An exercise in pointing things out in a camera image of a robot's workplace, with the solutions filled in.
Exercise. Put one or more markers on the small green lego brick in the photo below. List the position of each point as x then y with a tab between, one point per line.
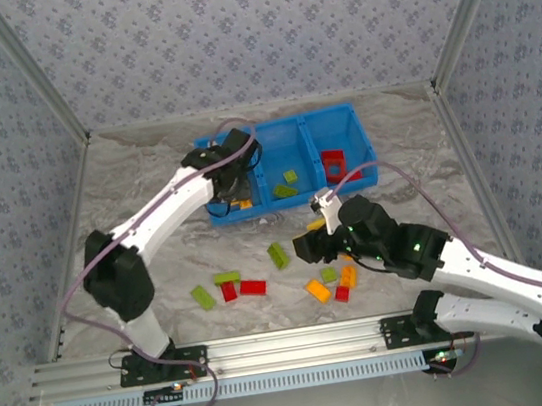
329	274
290	176

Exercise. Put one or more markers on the long red lego brick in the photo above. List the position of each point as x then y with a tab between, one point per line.
253	287

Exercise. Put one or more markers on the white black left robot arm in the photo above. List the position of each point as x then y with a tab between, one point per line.
161	213

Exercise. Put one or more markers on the orange curved lego brick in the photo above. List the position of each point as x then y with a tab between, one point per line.
318	291

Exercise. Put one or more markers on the blue three-compartment bin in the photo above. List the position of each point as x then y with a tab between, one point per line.
284	150

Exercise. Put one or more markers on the small black controller board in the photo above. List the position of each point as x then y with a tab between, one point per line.
441	357
164	395

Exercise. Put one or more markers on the red lego frame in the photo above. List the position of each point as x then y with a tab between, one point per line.
336	179

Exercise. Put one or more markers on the thin grey wall base strip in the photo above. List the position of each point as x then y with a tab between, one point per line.
258	108

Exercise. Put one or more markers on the aluminium mounting rail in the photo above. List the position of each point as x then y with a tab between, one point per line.
291	346

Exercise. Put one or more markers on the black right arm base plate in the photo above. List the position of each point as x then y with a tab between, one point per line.
395	332

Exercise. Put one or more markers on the aluminium side frame rail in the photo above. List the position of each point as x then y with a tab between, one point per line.
77	200
469	160

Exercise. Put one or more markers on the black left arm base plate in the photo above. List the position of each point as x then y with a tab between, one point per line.
133	376

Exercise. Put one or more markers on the aluminium frame post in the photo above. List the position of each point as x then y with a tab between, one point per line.
466	9
35	69

